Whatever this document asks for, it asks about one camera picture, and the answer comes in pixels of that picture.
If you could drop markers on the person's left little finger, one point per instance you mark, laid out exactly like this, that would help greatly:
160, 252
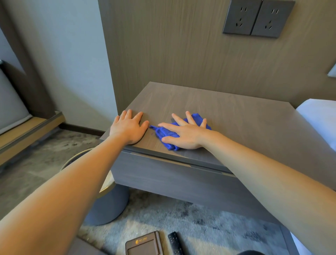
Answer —
116, 119

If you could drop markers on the grey wooden nightstand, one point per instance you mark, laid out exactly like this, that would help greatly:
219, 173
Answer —
236, 118

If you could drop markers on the black remote control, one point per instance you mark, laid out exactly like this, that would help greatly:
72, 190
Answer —
175, 244

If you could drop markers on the person's right hand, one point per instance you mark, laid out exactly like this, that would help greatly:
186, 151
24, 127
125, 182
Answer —
190, 136

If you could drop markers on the person's right thumb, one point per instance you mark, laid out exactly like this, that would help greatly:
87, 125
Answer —
170, 141

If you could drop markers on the person's right forearm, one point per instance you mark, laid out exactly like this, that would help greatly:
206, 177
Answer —
275, 184

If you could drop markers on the person's right middle finger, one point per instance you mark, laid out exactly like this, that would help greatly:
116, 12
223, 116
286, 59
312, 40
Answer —
179, 120

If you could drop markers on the white wall lamp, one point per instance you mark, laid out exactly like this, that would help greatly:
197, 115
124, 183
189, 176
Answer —
332, 70

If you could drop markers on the person's left forearm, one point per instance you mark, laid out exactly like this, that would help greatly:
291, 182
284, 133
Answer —
60, 194

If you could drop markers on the person's left middle finger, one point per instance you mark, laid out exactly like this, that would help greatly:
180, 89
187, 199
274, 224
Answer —
129, 114

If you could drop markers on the white bed linen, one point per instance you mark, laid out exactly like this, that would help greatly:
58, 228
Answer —
319, 118

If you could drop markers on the blue cleaning cloth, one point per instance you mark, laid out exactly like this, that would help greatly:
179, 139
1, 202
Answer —
164, 133

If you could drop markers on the grey bin with gold rim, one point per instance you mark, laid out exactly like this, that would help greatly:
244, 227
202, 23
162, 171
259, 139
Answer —
110, 205

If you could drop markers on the dark grey wall socket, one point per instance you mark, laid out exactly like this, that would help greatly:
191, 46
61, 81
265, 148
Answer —
241, 17
273, 18

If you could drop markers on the person's right little finger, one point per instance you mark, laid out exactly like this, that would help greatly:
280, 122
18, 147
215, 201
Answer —
204, 123

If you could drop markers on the brown leather holder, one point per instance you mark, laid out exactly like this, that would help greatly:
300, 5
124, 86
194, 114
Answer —
144, 245

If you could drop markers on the person's left hand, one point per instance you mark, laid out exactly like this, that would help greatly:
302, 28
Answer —
127, 130

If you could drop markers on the grey seat cushion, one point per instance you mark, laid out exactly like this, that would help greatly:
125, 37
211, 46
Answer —
11, 105

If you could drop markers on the person's left thumb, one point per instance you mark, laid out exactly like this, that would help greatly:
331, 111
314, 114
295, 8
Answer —
145, 125

